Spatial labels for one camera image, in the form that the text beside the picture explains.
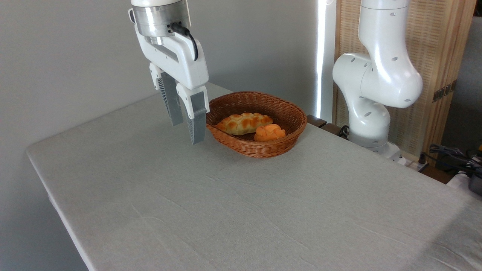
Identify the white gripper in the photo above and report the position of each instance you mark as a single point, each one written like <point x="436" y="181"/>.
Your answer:
<point x="180" y="64"/>

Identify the round orange bread bun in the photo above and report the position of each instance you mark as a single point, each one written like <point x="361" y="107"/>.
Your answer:
<point x="269" y="133"/>

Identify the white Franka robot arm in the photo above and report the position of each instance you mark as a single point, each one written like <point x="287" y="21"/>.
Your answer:
<point x="380" y="79"/>

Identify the long braided bread loaf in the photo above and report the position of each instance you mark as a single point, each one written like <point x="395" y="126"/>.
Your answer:
<point x="243" y="123"/>

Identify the brown woven wicker basket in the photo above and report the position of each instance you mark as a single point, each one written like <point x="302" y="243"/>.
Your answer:
<point x="263" y="147"/>

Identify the grey tablecloth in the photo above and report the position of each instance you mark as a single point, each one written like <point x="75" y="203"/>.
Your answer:
<point x="241" y="210"/>

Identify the dark wooden furniture edge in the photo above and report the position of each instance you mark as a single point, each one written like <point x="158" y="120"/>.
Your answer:
<point x="320" y="122"/>

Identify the white power strip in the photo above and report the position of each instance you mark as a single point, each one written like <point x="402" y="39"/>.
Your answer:
<point x="414" y="163"/>

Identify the wooden folding screen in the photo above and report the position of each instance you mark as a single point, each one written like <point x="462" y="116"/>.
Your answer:
<point x="433" y="45"/>

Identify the metal screen hinge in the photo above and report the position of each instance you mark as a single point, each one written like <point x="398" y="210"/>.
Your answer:
<point x="444" y="91"/>

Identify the white vertical window frame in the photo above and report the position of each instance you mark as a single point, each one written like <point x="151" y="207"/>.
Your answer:
<point x="324" y="56"/>

